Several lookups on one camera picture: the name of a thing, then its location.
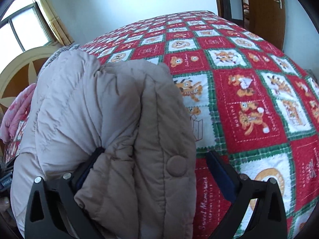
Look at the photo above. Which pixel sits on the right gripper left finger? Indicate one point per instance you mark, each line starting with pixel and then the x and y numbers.
pixel 52 211

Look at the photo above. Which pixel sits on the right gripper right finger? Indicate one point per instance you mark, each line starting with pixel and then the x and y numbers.
pixel 268 218

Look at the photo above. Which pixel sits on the beige quilted puffer jacket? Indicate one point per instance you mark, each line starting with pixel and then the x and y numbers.
pixel 143 184

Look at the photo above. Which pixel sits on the person's left hand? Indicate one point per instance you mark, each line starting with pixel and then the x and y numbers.
pixel 5 208

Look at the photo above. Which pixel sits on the folded pink quilt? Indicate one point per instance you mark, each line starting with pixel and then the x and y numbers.
pixel 15 113

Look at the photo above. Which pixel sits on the cream and brown headboard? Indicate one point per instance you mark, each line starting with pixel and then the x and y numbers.
pixel 22 72

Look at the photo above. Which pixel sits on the red patchwork cartoon bedspread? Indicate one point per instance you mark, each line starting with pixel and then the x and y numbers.
pixel 246 100

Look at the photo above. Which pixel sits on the grey striped pillow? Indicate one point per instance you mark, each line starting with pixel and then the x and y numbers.
pixel 56 54

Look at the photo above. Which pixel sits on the right yellow curtain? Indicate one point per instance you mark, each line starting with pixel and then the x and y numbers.
pixel 54 22

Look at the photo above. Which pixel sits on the brown wooden door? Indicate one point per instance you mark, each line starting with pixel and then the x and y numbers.
pixel 267 21

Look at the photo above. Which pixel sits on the window with dark frame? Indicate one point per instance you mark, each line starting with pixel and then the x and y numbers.
pixel 23 27

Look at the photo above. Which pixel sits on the silver door handle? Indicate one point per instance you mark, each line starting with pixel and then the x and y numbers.
pixel 279 2

